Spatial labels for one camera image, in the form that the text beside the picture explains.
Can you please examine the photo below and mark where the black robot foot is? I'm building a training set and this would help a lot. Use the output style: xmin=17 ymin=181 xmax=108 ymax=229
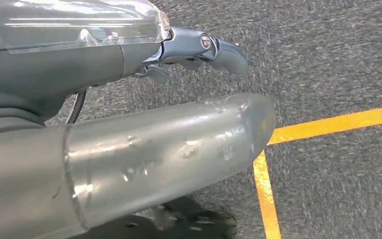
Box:
xmin=69 ymin=196 xmax=238 ymax=239

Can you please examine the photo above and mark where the yellow floor tape square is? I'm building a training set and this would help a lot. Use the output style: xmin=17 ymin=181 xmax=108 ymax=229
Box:
xmin=253 ymin=104 xmax=382 ymax=239

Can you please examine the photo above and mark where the black left hand cable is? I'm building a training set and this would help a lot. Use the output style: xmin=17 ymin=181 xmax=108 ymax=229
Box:
xmin=65 ymin=89 xmax=88 ymax=126

